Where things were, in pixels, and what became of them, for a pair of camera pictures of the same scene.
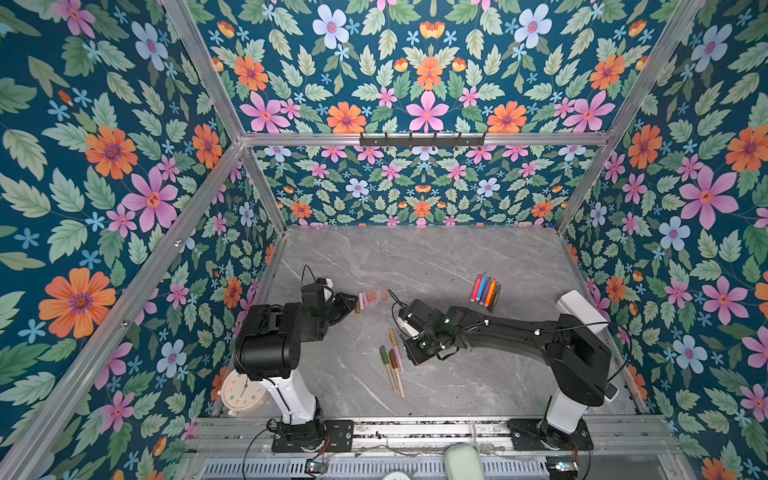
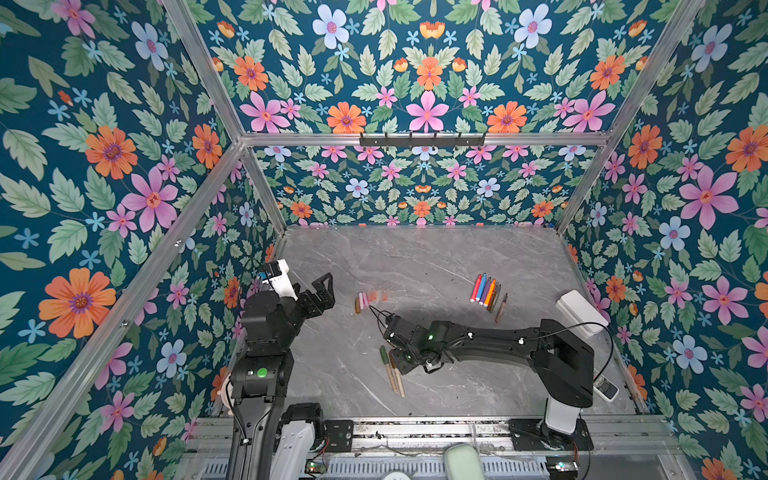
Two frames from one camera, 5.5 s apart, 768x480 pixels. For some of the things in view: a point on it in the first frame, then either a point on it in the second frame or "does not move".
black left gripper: x=341 y=306 -> x=316 y=308
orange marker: x=490 y=292 does not move
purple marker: x=485 y=291 does not move
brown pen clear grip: x=494 y=302 does not move
